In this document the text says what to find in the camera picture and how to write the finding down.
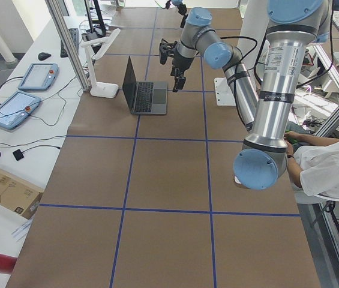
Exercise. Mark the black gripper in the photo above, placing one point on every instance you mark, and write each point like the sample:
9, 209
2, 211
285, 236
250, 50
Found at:
182, 9
182, 62

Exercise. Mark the grey laptop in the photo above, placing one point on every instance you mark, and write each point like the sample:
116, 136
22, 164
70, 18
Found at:
144, 98

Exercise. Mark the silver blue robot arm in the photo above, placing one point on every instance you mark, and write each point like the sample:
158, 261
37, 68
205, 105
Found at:
173, 2
291, 27

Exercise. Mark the white desk lamp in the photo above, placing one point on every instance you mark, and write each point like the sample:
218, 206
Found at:
94, 51

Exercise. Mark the white computer mouse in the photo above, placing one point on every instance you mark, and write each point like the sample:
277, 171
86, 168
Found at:
237, 180

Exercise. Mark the black computer mouse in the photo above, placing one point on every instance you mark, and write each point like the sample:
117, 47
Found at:
43, 56

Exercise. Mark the far blue teach pendant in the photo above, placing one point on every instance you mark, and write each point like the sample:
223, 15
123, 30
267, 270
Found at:
39, 77

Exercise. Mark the blue teach pendant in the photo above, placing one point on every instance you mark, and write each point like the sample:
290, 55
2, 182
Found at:
39, 77
15, 109

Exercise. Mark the near blue teach pendant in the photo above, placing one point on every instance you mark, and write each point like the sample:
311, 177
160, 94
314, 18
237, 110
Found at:
15, 109

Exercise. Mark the person in white shirt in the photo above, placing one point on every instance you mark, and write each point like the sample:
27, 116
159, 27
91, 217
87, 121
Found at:
313, 168

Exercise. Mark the small black square puck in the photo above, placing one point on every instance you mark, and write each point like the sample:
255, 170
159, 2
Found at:
18, 154

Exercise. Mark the brown cardboard box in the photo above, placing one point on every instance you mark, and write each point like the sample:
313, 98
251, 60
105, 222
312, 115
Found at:
18, 195

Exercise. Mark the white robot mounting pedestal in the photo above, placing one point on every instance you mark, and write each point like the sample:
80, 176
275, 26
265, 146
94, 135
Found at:
253, 29

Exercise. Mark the aluminium frame post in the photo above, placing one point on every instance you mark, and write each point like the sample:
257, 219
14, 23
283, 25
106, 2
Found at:
58, 19

